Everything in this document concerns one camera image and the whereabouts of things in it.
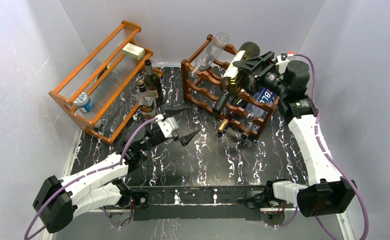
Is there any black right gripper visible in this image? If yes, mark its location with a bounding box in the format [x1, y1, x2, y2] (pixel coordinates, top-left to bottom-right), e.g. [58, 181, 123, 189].
[231, 51, 288, 98]

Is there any dark green wine bottle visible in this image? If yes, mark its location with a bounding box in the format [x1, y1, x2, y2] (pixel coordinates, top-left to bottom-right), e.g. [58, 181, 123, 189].
[212, 41, 260, 115]

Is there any clear glass bottle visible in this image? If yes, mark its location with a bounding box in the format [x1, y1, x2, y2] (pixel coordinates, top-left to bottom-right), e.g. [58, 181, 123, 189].
[190, 32, 229, 77]

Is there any green wine bottle brown label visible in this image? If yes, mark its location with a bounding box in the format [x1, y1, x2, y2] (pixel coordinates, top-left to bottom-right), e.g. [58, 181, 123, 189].
[144, 59, 164, 106]

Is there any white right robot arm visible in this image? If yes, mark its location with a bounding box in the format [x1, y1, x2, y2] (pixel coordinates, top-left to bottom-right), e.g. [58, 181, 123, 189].
[232, 52, 359, 217]

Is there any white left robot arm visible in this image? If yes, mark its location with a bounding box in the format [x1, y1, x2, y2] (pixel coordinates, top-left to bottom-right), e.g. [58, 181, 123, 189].
[33, 105, 197, 234]

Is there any clear bottle blue label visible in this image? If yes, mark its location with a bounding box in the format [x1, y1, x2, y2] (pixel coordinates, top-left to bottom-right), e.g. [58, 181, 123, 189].
[241, 87, 279, 140]

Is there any dark bottle gold foil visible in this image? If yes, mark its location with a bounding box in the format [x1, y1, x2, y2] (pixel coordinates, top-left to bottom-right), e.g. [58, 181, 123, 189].
[217, 97, 248, 135]

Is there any dark wooden wine rack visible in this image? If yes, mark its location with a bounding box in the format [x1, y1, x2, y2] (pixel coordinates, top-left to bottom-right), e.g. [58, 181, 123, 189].
[181, 34, 280, 132]

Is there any orange wooden shelf rack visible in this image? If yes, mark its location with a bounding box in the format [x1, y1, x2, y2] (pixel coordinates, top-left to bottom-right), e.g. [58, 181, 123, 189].
[49, 20, 153, 144]

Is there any cream cardboard box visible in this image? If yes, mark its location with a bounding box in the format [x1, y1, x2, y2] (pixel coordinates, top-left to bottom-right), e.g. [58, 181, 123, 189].
[121, 43, 145, 60]

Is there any blue white tin can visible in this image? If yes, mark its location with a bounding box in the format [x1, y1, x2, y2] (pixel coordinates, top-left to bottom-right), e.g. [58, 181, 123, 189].
[73, 92, 94, 114]

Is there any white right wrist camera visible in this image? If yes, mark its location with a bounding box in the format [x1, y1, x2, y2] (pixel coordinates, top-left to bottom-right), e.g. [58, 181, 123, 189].
[276, 51, 294, 64]

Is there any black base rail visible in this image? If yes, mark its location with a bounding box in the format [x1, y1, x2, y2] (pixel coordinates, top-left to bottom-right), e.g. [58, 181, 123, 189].
[108, 185, 285, 229]

